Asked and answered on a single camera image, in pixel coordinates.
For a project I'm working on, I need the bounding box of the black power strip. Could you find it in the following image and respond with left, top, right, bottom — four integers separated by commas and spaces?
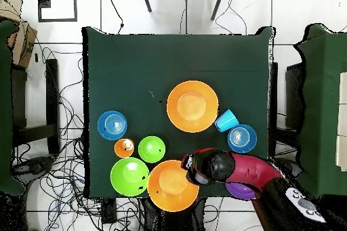
100, 197, 118, 224

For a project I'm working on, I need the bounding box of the orange cup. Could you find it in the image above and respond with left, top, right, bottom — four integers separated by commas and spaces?
114, 138, 136, 159

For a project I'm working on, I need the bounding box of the large green bowl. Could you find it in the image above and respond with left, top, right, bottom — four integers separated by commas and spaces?
110, 156, 150, 197

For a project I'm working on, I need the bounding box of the black tripod leg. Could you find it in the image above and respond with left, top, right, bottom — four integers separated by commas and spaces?
140, 0, 153, 13
210, 0, 226, 21

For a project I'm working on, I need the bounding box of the white box stack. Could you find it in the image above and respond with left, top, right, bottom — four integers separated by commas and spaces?
335, 71, 347, 172

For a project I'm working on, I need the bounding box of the blue bowl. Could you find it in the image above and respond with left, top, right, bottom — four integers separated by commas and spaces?
97, 110, 128, 142
227, 123, 258, 154

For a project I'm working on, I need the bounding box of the blue cup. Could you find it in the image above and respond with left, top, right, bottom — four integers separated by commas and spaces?
213, 108, 240, 133

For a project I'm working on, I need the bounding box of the black floor frame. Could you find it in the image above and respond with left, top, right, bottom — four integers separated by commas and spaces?
37, 0, 79, 23

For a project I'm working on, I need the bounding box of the black metal stand frame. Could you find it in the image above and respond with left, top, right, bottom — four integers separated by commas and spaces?
10, 58, 62, 156

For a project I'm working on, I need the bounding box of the dark green covered table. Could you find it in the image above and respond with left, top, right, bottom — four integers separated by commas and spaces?
0, 20, 26, 196
293, 23, 347, 200

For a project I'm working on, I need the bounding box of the cardboard box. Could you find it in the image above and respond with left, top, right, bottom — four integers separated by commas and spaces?
0, 0, 38, 69

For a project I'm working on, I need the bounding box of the black pedestal foot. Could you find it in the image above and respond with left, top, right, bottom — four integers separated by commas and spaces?
12, 156, 56, 186
279, 157, 303, 180

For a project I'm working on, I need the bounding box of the small green bowl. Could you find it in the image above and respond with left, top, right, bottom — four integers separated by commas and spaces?
138, 135, 167, 164

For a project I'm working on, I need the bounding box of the dark green table cloth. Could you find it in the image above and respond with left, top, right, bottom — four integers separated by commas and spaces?
82, 26, 276, 199

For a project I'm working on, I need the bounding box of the purple bowl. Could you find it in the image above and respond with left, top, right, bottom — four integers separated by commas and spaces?
225, 182, 258, 201

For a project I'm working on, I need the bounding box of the black cable with connector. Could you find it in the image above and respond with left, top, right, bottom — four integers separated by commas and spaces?
106, 0, 125, 35

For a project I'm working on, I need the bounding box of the large orange bowl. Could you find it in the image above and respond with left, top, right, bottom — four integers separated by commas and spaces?
146, 159, 201, 213
166, 79, 220, 133

